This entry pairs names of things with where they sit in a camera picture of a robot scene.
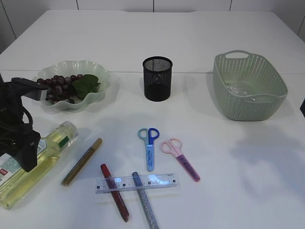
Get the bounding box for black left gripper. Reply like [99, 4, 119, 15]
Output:
[0, 79, 41, 172]

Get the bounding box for yellow liquid plastic bottle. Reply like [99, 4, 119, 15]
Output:
[0, 121, 78, 209]

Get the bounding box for red artificial grape bunch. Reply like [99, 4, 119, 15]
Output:
[36, 74, 101, 104]

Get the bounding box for pink capped scissors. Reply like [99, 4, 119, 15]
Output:
[160, 138, 201, 182]

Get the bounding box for clear plastic sheet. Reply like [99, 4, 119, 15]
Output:
[226, 83, 256, 101]

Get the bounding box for gold glitter pen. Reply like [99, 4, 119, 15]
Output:
[61, 138, 102, 187]

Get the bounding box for pale green wavy plate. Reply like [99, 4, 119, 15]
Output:
[33, 60, 110, 110]

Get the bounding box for red glitter pen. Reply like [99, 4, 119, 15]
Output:
[101, 164, 130, 222]

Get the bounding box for clear plastic ruler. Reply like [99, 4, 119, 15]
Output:
[95, 173, 180, 194]

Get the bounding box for silver glitter pen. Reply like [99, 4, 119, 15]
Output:
[132, 172, 159, 229]

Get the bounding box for black mesh pen holder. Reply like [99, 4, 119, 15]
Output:
[142, 56, 173, 102]

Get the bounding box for green woven plastic basket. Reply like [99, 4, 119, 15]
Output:
[213, 50, 288, 121]

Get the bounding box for blue capped scissors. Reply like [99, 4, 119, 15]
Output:
[137, 127, 160, 172]

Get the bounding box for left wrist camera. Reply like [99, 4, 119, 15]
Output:
[11, 77, 49, 101]

